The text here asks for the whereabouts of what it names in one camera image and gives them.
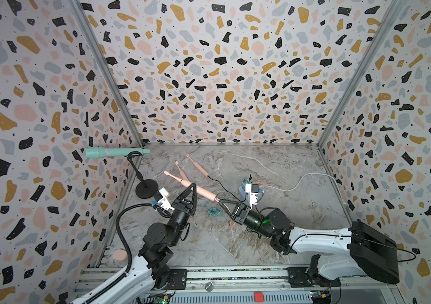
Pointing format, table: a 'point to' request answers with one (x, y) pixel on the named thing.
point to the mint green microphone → (98, 152)
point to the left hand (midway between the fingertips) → (201, 187)
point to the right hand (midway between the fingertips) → (225, 203)
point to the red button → (258, 297)
